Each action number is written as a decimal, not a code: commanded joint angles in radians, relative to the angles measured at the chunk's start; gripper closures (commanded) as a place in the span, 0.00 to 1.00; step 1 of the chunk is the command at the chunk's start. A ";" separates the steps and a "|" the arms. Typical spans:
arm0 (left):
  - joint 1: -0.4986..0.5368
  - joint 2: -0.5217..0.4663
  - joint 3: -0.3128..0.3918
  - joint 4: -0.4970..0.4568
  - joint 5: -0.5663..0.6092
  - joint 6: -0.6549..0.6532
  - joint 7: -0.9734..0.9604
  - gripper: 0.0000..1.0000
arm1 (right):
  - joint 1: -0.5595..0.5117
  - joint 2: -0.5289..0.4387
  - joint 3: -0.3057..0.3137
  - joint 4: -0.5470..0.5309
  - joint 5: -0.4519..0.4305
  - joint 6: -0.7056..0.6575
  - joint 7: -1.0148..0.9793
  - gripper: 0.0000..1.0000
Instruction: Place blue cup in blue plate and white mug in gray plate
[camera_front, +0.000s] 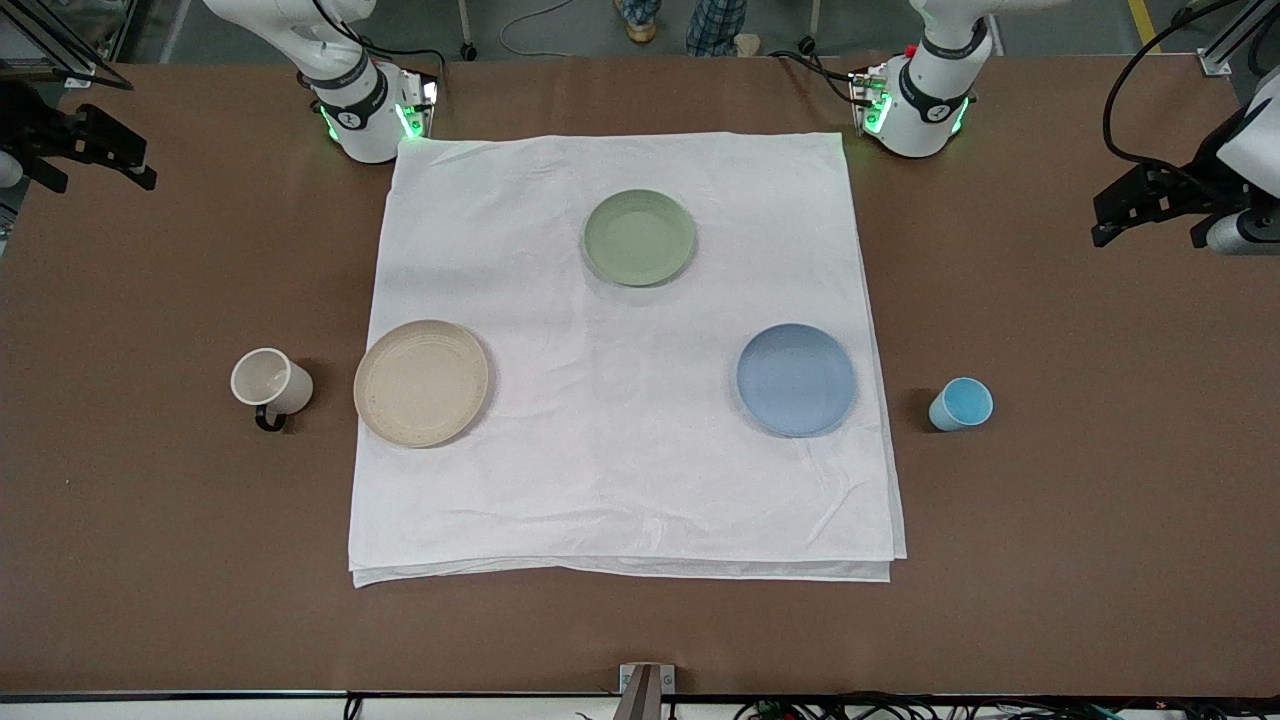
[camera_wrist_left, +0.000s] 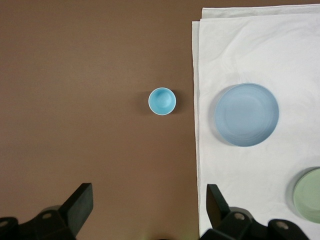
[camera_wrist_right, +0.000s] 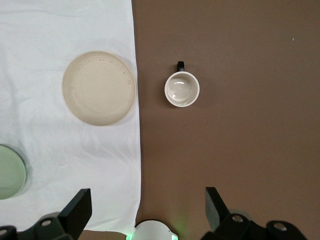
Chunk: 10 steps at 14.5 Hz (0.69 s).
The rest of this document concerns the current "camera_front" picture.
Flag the blue cup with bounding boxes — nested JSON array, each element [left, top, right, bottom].
[[927, 376, 995, 433]]

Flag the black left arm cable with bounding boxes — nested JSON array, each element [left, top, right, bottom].
[[1101, 0, 1236, 173]]

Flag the person leg plaid trousers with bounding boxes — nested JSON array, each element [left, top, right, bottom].
[[613, 0, 663, 45], [684, 0, 763, 59]]

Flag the black right base cable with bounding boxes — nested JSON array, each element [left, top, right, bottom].
[[345, 35, 448, 81]]

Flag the blue plate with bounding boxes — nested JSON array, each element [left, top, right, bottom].
[[735, 322, 858, 439]]

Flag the white mug black handle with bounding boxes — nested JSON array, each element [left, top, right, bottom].
[[229, 347, 315, 434]]

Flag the white table cloth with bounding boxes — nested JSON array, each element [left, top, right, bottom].
[[347, 131, 909, 589]]

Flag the aluminium frame post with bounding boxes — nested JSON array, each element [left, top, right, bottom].
[[1198, 0, 1280, 78], [0, 0, 134, 93]]

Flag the beige gray plate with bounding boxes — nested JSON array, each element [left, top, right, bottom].
[[352, 319, 492, 450]]

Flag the green plate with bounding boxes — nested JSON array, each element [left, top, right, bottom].
[[581, 188, 698, 289]]

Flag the white floor cable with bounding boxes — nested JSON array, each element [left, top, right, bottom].
[[498, 0, 593, 58]]

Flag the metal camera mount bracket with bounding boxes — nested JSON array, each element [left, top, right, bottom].
[[612, 662, 678, 720]]

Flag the black left base cable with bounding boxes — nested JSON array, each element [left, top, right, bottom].
[[775, 36, 866, 106]]

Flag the black base cable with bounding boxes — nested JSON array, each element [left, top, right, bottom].
[[775, 36, 866, 106], [345, 35, 448, 81]]

